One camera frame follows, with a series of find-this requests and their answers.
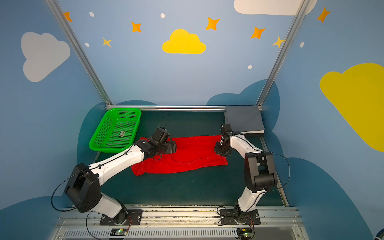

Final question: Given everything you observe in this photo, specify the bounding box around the red t shirt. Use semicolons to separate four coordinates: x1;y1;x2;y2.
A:
131;136;228;176

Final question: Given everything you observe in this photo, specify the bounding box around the green plastic mesh basket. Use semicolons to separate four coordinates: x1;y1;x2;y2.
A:
89;108;142;153

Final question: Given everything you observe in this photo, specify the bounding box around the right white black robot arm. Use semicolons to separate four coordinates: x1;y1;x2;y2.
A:
215;135;278;225

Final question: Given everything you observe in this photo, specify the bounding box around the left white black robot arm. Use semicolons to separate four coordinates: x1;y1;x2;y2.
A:
65;139;177;225

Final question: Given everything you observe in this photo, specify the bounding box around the folded grey t shirt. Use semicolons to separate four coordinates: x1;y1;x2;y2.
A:
224;106;265;132

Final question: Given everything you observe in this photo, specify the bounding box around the folded white t shirt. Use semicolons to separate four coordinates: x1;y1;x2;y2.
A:
240;130;265;135

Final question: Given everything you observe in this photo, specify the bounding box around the right green circuit board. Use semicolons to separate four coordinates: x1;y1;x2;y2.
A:
236;228;255;240

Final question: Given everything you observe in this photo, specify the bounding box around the green circuit board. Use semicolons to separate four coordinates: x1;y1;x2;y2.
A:
110;228;129;237
236;228;255;240

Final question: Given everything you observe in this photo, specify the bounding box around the left green circuit board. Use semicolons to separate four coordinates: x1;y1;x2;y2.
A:
110;228;129;237

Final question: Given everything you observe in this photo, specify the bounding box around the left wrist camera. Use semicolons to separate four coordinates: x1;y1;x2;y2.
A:
152;127;170;144

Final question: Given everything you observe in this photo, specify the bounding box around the rear aluminium frame bar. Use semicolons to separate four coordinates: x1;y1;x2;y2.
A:
105;104;264;113

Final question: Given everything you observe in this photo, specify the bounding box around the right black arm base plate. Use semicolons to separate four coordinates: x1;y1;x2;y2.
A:
218;209;261;226

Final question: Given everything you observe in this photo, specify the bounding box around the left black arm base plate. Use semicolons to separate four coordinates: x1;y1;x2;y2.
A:
100;209;143;226

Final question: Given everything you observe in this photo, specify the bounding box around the aluminium mounting rail bench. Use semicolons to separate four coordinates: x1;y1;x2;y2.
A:
49;205;309;240

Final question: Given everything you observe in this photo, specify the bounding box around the left aluminium frame post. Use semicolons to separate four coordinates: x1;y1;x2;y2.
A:
45;0;113;105

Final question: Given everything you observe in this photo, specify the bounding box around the aluminium frame post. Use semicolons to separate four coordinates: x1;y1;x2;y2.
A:
45;0;113;105
256;0;317;111

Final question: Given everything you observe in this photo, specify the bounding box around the right aluminium frame post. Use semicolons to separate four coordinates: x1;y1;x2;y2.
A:
256;0;317;111

